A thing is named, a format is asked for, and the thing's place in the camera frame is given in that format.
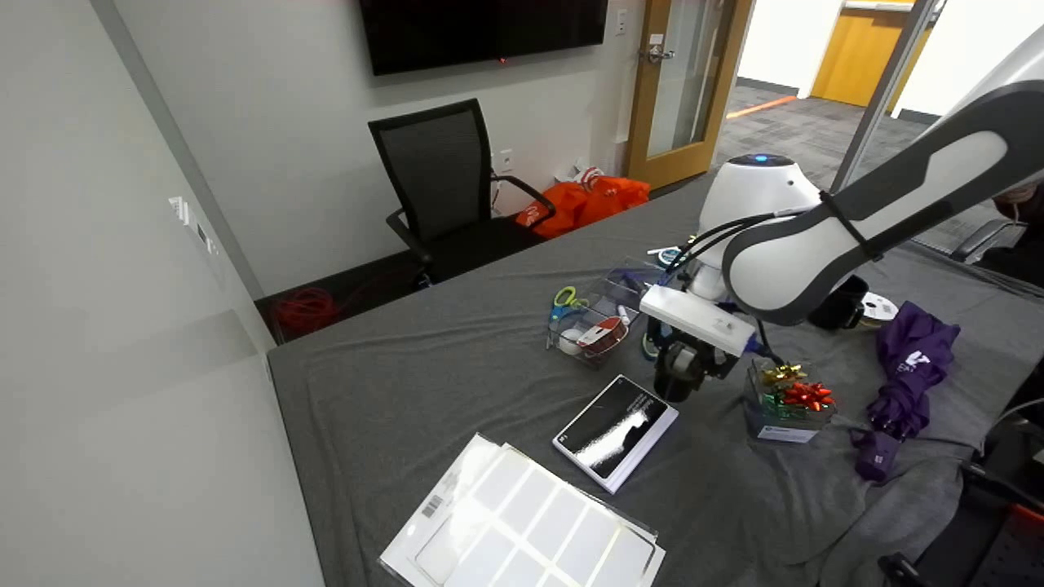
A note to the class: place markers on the purple cloth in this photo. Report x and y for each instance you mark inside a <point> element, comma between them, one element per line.
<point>913,345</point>

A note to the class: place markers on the clear box of gift bows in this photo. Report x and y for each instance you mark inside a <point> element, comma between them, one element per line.
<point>788,407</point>

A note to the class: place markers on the white wall thermostat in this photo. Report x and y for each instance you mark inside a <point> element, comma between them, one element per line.
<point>191,221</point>

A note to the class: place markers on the white label sheets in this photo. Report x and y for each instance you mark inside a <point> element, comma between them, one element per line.
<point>523,523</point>

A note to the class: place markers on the yellow wooden door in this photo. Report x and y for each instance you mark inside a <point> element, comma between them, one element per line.
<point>860,52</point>

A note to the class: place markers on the black wall television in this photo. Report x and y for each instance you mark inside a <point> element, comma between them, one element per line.
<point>477,26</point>

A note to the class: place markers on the orange bag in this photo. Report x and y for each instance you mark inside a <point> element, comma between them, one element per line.
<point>587,199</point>

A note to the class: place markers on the wooden door with glass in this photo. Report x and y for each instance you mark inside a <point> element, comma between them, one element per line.
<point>697,76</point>

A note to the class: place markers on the cream ribbon spool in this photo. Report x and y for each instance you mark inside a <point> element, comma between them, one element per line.
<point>879,307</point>

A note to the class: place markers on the black tape dispenser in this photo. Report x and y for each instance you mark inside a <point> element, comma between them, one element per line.
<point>676,382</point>

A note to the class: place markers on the red plaid tape roll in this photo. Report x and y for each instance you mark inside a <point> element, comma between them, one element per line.
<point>590,335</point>

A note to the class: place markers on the black and white flat box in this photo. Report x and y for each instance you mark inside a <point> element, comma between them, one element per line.
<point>614,431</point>

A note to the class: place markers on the black mesh office chair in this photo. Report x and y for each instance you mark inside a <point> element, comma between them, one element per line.
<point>436,173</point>

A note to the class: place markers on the clear plastic marker tray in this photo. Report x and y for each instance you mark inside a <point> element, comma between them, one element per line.
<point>590,328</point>

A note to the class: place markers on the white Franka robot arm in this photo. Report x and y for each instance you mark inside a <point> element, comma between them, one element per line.
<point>783,263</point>

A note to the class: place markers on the silver metal post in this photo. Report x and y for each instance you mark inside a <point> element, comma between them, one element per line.
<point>898,70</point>

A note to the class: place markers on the grey tablecloth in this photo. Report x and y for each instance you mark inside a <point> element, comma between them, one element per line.
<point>436,379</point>

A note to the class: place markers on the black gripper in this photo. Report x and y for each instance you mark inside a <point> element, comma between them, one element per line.
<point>718,362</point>

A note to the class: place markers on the red coiled floor item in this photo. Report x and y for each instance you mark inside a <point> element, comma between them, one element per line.
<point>307,315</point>

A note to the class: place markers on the person in dark clothes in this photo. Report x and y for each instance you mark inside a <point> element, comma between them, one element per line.
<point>1029,254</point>

